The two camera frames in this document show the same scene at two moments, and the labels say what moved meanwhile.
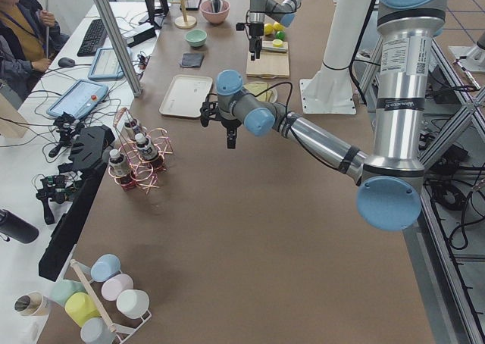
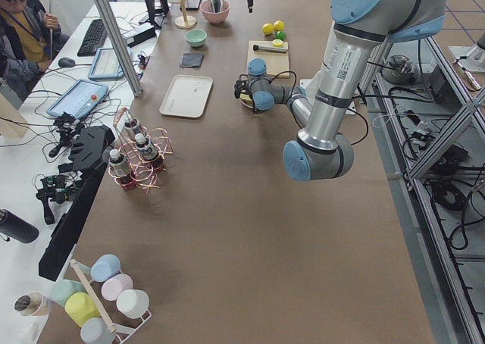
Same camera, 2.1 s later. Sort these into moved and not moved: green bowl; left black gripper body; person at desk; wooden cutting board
Moved: left black gripper body
Not moved: green bowl; wooden cutting board; person at desk
